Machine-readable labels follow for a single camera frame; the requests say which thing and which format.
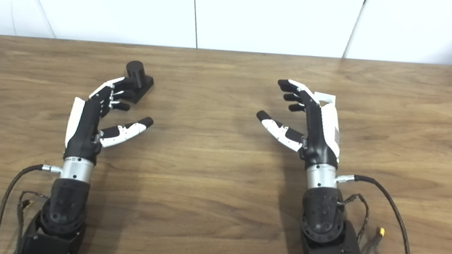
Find black peg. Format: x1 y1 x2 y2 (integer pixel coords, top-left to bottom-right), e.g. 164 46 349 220
121 59 157 106

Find white square piece with hole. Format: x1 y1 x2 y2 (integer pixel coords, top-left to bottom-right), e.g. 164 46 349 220
312 91 337 109

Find thick black wrist cable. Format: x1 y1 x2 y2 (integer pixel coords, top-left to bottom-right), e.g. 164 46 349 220
325 172 425 254
0 158 64 254

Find thick black right wrist cable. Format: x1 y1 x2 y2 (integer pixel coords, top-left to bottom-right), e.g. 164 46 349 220
325 172 425 254

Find thin braided left arm wire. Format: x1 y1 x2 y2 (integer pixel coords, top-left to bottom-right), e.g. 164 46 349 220
10 190 50 254

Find thick black left wrist cable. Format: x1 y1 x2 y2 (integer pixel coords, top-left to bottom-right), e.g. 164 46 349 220
0 158 64 254

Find thin braided wire, yellow plug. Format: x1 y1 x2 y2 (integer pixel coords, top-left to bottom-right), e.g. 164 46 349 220
330 190 391 254

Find white and black right hand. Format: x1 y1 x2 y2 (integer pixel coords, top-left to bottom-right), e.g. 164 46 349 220
250 75 351 171

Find white and black left hand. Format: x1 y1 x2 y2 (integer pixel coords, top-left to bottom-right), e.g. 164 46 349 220
62 69 160 172

